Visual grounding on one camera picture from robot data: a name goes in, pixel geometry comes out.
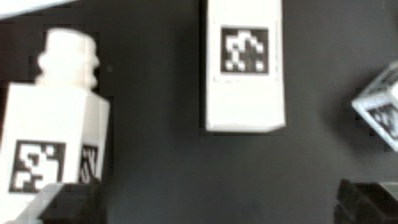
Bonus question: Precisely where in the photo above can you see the white tagged chair leg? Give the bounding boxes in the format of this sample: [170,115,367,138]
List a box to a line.
[206,0,286,133]
[0,28,110,224]

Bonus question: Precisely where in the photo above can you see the white U-shaped obstacle frame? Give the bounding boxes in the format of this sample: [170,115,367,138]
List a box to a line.
[0,0,74,19]

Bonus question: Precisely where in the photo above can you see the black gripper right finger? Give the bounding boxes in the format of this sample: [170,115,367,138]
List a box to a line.
[334,179,398,224]

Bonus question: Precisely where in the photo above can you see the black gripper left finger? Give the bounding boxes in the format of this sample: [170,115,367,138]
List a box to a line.
[5,182,106,224]

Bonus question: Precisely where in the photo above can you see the white tagged cube nut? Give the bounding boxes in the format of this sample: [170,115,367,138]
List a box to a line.
[351,61,398,152]

